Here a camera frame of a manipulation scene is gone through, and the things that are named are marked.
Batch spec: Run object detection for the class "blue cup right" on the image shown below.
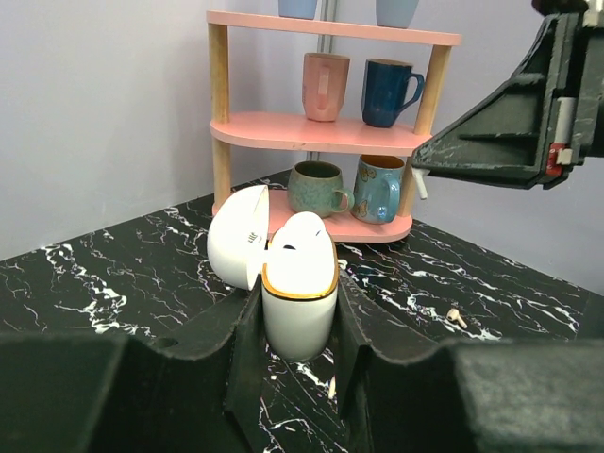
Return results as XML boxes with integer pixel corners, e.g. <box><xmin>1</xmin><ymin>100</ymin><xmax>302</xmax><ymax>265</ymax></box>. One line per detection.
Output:
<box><xmin>376</xmin><ymin>0</ymin><xmax>419</xmax><ymax>29</ymax></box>

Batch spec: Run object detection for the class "dark blue mug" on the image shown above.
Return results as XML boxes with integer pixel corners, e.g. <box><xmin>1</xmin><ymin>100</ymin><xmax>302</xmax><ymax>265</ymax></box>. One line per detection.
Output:
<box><xmin>361</xmin><ymin>59</ymin><xmax>425</xmax><ymax>128</ymax></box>

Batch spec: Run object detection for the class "teal mug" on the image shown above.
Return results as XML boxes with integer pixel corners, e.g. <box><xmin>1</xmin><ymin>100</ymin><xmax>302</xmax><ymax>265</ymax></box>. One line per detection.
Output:
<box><xmin>352</xmin><ymin>155</ymin><xmax>405</xmax><ymax>225</ymax></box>
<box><xmin>287</xmin><ymin>160</ymin><xmax>355</xmax><ymax>218</ymax></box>

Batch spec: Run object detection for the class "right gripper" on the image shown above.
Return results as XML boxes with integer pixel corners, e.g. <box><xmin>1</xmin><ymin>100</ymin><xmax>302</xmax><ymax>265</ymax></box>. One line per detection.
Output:
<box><xmin>411</xmin><ymin>1</ymin><xmax>603</xmax><ymax>188</ymax></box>

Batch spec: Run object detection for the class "pink small cup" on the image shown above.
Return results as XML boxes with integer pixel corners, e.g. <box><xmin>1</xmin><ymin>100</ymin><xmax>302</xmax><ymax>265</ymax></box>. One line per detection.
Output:
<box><xmin>302</xmin><ymin>53</ymin><xmax>350</xmax><ymax>122</ymax></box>

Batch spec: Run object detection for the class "blue cup rear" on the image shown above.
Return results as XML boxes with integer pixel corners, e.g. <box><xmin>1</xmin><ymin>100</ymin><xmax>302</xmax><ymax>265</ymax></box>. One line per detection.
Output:
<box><xmin>277</xmin><ymin>0</ymin><xmax>318</xmax><ymax>20</ymax></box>

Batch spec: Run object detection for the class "white earbud charging case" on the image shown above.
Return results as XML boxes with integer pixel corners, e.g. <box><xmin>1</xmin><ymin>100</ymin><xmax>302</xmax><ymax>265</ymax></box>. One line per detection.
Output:
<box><xmin>207</xmin><ymin>185</ymin><xmax>340</xmax><ymax>361</ymax></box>

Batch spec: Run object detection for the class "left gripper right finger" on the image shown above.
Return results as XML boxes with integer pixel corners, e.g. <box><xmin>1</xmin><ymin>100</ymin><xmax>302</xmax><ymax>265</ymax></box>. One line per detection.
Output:
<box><xmin>334</xmin><ymin>274</ymin><xmax>603</xmax><ymax>452</ymax></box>

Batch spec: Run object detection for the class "teal mug left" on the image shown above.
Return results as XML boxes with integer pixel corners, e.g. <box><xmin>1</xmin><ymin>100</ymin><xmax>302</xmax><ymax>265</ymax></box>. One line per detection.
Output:
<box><xmin>287</xmin><ymin>160</ymin><xmax>355</xmax><ymax>218</ymax></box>

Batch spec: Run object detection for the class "beige earbud near centre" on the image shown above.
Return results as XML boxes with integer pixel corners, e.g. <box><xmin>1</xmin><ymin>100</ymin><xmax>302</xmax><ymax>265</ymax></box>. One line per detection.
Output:
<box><xmin>446</xmin><ymin>308</ymin><xmax>467</xmax><ymax>329</ymax></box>

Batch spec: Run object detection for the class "teal mug right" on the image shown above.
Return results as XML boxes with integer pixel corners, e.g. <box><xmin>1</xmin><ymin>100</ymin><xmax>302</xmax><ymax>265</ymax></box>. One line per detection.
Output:
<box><xmin>352</xmin><ymin>155</ymin><xmax>405</xmax><ymax>225</ymax></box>

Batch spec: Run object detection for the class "blue cup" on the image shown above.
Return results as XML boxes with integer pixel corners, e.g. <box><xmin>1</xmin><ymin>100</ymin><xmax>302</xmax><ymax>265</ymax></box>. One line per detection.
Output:
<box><xmin>376</xmin><ymin>0</ymin><xmax>419</xmax><ymax>29</ymax></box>
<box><xmin>277</xmin><ymin>0</ymin><xmax>318</xmax><ymax>20</ymax></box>

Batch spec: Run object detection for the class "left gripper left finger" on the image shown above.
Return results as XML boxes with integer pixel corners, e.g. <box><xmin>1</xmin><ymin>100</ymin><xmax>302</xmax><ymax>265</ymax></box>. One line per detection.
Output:
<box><xmin>1</xmin><ymin>288</ymin><xmax>264</xmax><ymax>452</ymax></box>

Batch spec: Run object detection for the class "white earbud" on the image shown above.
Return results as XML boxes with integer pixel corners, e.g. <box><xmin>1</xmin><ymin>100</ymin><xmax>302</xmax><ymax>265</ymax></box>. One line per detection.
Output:
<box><xmin>271</xmin><ymin>211</ymin><xmax>327</xmax><ymax>250</ymax></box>
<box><xmin>411</xmin><ymin>167</ymin><xmax>429</xmax><ymax>200</ymax></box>

